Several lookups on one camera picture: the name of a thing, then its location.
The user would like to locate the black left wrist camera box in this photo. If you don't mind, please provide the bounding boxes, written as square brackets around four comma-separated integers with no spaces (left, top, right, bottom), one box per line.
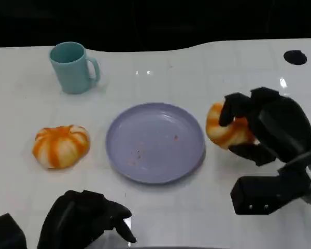
[0,213,28,249]

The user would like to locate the orange white toy bread roll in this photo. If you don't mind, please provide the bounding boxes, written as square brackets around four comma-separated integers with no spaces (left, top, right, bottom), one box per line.
[206,102,259,150]
[32,124,91,170]

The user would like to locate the lilac plate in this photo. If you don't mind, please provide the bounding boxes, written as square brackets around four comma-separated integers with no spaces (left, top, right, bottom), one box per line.
[105,102,206,185]

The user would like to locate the black table grommet hole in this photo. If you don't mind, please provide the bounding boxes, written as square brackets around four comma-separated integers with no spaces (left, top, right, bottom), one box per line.
[284,49,308,65]

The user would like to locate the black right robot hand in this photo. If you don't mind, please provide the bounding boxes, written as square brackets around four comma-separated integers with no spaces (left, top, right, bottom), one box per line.
[218,87,311,167]

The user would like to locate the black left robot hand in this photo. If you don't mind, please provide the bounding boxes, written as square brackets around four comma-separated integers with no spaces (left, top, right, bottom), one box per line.
[37,189,137,249]

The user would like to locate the pale green mug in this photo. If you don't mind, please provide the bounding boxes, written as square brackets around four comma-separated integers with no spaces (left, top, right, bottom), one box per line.
[49,41,101,94]

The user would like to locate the black curtain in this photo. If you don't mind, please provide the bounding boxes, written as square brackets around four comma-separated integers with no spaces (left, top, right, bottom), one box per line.
[0,0,311,54]

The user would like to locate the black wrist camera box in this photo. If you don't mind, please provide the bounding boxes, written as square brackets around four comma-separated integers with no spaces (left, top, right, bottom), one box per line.
[0,213,28,249]
[230,149,311,216]

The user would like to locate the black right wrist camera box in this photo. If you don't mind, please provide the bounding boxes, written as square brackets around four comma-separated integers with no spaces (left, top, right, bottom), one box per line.
[230,149,311,216]

